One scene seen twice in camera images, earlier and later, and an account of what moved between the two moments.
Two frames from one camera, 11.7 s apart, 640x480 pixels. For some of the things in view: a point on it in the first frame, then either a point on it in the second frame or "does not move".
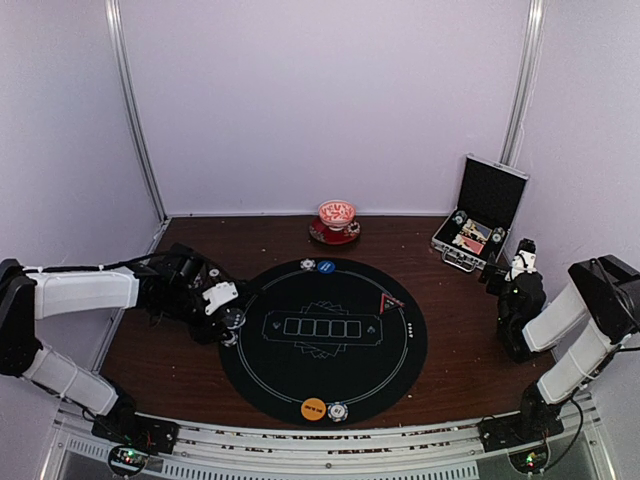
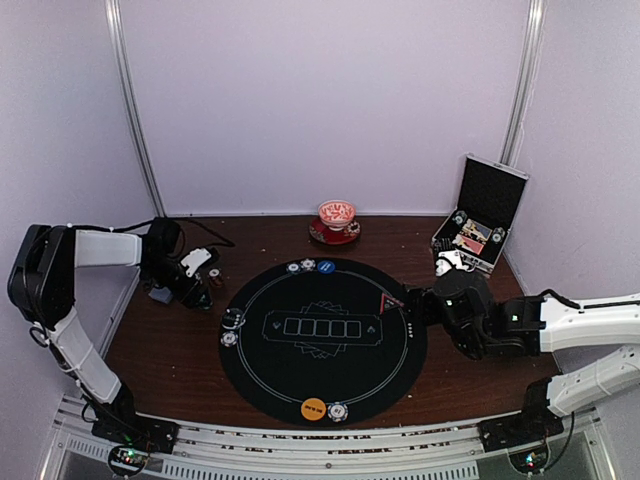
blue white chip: (229, 338) does not move
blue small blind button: (326, 267) does not move
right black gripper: (498, 272) to (424, 295)
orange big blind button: (313, 409) does not move
